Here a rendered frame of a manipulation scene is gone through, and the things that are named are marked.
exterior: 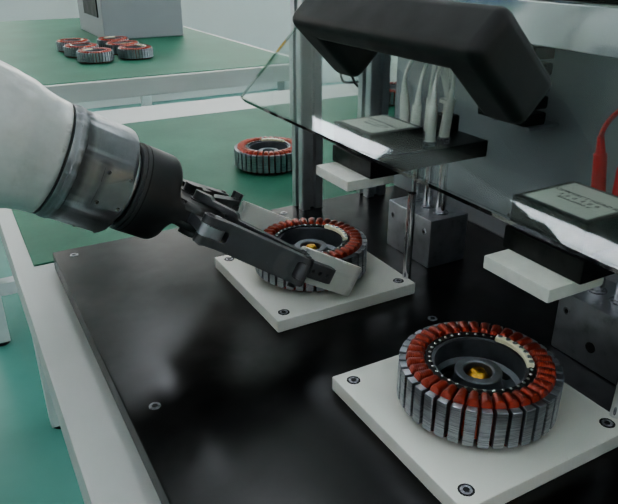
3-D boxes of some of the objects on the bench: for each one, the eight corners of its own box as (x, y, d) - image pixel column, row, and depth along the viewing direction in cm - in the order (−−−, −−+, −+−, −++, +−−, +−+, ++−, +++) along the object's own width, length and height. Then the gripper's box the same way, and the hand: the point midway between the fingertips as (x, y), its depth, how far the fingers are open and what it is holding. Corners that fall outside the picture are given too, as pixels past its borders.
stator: (286, 306, 59) (286, 269, 58) (237, 259, 68) (236, 226, 67) (388, 279, 64) (390, 244, 63) (330, 238, 73) (330, 207, 72)
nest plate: (462, 526, 38) (464, 510, 38) (331, 389, 50) (331, 375, 50) (630, 441, 45) (634, 427, 44) (479, 338, 57) (481, 325, 56)
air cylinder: (625, 392, 50) (641, 330, 48) (549, 345, 56) (559, 288, 54) (667, 373, 52) (684, 313, 50) (590, 330, 58) (601, 274, 56)
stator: (451, 473, 41) (456, 426, 39) (369, 374, 50) (371, 332, 48) (592, 429, 44) (602, 383, 43) (492, 344, 54) (497, 305, 52)
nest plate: (278, 333, 58) (277, 321, 57) (215, 267, 70) (214, 256, 69) (414, 293, 64) (415, 282, 64) (335, 239, 76) (336, 229, 76)
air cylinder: (426, 269, 69) (430, 220, 67) (385, 243, 75) (388, 198, 73) (463, 259, 71) (469, 211, 69) (421, 235, 77) (424, 190, 75)
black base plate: (374, 976, 23) (377, 947, 22) (55, 269, 74) (51, 251, 73) (957, 491, 44) (972, 465, 43) (394, 199, 95) (395, 184, 94)
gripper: (72, 182, 64) (253, 245, 76) (144, 284, 44) (370, 346, 57) (103, 111, 62) (281, 187, 75) (189, 184, 43) (409, 270, 56)
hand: (309, 251), depth 65 cm, fingers open, 12 cm apart
